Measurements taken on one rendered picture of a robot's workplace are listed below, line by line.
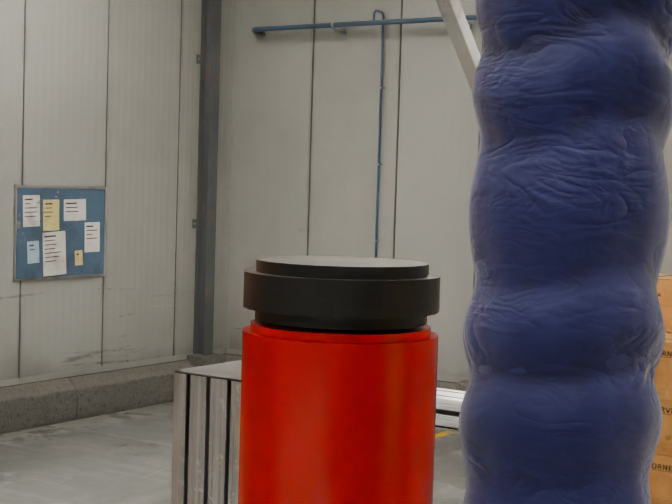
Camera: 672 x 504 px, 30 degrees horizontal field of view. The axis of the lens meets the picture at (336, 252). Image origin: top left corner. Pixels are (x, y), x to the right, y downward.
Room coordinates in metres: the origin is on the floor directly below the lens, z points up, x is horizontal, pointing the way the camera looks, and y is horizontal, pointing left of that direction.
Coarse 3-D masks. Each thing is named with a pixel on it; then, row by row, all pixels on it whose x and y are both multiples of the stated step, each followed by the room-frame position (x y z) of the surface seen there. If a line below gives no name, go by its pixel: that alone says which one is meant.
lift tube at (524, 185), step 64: (512, 0) 1.41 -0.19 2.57; (576, 0) 1.38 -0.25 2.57; (640, 0) 1.39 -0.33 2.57; (512, 64) 1.41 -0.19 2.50; (576, 64) 1.37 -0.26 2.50; (640, 64) 1.38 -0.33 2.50; (512, 128) 1.41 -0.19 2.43; (576, 128) 1.38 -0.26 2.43; (640, 128) 1.40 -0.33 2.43; (512, 192) 1.40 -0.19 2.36; (576, 192) 1.37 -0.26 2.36; (640, 192) 1.39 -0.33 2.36; (512, 256) 1.40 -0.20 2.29; (576, 256) 1.38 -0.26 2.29; (640, 256) 1.41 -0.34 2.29; (512, 320) 1.39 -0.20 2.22; (576, 320) 1.37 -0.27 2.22; (640, 320) 1.39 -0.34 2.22; (512, 384) 1.40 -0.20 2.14; (576, 384) 1.38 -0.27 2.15; (640, 384) 1.40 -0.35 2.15; (512, 448) 1.40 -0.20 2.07; (576, 448) 1.37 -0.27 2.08; (640, 448) 1.40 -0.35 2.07
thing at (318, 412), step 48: (288, 336) 0.30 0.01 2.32; (336, 336) 0.30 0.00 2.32; (384, 336) 0.30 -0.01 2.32; (432, 336) 0.31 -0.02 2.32; (288, 384) 0.30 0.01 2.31; (336, 384) 0.29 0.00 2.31; (384, 384) 0.30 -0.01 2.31; (432, 384) 0.31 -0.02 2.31; (240, 432) 0.31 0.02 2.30; (288, 432) 0.30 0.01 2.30; (336, 432) 0.29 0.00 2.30; (384, 432) 0.30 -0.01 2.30; (432, 432) 0.31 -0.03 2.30; (240, 480) 0.31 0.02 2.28; (288, 480) 0.30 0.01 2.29; (336, 480) 0.29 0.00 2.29; (384, 480) 0.30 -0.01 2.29; (432, 480) 0.31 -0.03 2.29
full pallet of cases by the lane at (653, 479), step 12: (660, 276) 9.62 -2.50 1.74; (660, 288) 9.34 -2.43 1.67; (660, 300) 9.34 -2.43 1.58; (660, 360) 8.71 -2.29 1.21; (660, 372) 8.71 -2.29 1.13; (660, 384) 8.71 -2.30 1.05; (660, 396) 8.71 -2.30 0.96; (660, 444) 8.71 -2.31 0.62; (660, 456) 8.71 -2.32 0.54; (660, 468) 8.70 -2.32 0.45; (660, 480) 8.70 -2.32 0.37; (660, 492) 8.70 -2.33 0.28
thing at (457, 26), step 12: (444, 0) 4.55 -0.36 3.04; (456, 0) 4.58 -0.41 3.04; (444, 12) 4.59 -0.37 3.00; (456, 12) 4.59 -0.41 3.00; (456, 24) 4.61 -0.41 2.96; (456, 36) 4.65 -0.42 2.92; (468, 36) 4.67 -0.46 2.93; (456, 48) 4.70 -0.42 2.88; (468, 48) 4.67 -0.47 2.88; (468, 60) 4.71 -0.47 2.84; (468, 72) 4.76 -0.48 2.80
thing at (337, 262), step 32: (288, 256) 0.33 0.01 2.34; (320, 256) 0.34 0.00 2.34; (256, 288) 0.30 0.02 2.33; (288, 288) 0.30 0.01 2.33; (320, 288) 0.29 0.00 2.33; (352, 288) 0.29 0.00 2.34; (384, 288) 0.30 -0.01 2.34; (416, 288) 0.30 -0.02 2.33; (288, 320) 0.30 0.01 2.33; (320, 320) 0.30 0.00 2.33; (352, 320) 0.30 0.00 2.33; (384, 320) 0.30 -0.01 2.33; (416, 320) 0.31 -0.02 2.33
